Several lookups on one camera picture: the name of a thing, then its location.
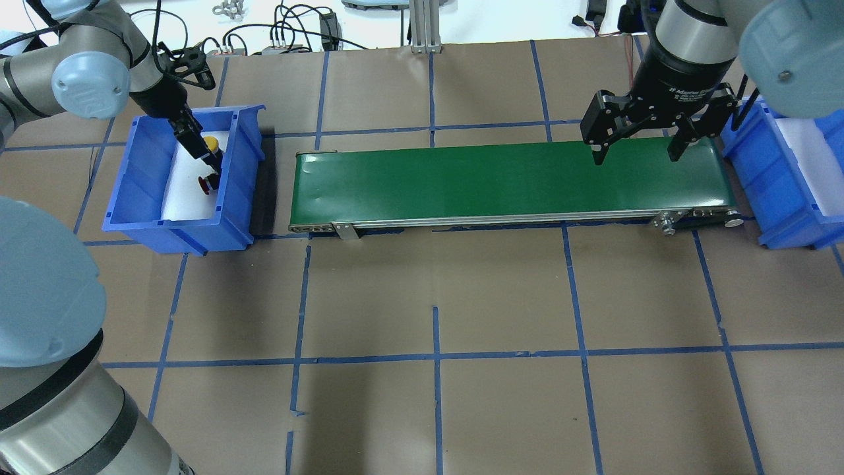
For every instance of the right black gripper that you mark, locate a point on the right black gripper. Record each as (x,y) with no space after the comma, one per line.
(674,79)

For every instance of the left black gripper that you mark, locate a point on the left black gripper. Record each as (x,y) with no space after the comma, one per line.
(160,98)

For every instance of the yellow push button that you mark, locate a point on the yellow push button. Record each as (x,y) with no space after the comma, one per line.
(211,143)

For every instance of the red push button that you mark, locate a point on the red push button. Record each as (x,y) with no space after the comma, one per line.
(209,183)

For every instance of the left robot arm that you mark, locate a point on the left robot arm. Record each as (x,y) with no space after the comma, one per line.
(100,62)

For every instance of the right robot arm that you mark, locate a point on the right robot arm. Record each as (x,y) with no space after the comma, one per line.
(791,50)

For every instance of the blue bin with buttons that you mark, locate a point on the blue bin with buttons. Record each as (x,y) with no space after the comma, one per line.
(157,199)

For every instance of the green conveyor belt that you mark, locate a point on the green conveyor belt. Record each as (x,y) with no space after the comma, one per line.
(488,185)

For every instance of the white foam pad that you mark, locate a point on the white foam pad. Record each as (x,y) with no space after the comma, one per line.
(183,198)

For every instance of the blue destination bin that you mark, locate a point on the blue destination bin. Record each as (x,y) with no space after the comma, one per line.
(773,184)

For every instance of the white foam pad destination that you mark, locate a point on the white foam pad destination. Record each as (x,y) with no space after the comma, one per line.
(816,161)

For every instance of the aluminium profile post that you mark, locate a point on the aluminium profile post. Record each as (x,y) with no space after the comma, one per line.
(425,26)

